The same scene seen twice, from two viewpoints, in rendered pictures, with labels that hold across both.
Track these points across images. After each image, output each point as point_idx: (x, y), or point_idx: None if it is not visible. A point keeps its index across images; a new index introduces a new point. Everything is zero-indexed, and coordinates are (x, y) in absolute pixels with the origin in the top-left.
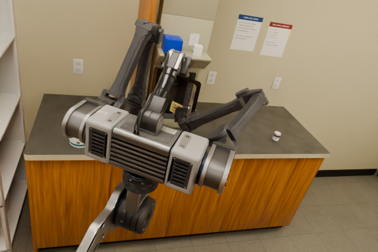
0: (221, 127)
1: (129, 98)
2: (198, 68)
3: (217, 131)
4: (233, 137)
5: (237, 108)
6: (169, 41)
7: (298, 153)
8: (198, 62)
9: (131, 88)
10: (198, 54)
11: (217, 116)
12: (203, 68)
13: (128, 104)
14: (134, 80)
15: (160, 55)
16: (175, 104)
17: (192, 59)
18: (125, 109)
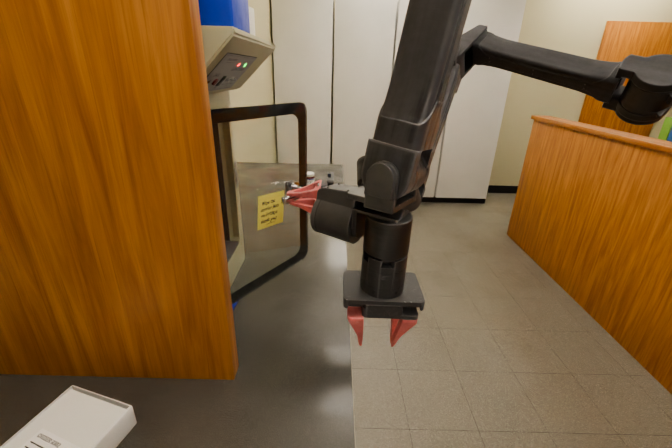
0: (641, 61)
1: (407, 190)
2: (226, 94)
3: (663, 66)
4: (625, 79)
5: (457, 86)
6: None
7: (342, 179)
8: (260, 56)
9: (423, 128)
10: (252, 32)
11: (445, 120)
12: (242, 85)
13: (12, 380)
14: (15, 258)
15: (234, 30)
16: (266, 200)
17: (263, 44)
18: (38, 397)
